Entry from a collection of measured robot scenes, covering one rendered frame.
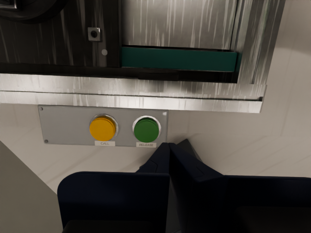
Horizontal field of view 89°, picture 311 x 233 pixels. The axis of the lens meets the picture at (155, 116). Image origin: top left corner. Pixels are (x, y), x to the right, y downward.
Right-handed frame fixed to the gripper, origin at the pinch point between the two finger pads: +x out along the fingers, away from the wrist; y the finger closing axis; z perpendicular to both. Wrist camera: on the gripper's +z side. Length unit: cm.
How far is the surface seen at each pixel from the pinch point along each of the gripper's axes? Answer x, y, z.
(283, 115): 27.4, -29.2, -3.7
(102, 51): 16.6, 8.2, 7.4
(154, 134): 16.3, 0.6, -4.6
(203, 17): 22.2, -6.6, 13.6
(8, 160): 113, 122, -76
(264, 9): 18.5, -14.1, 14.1
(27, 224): 112, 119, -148
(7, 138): 27.7, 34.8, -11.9
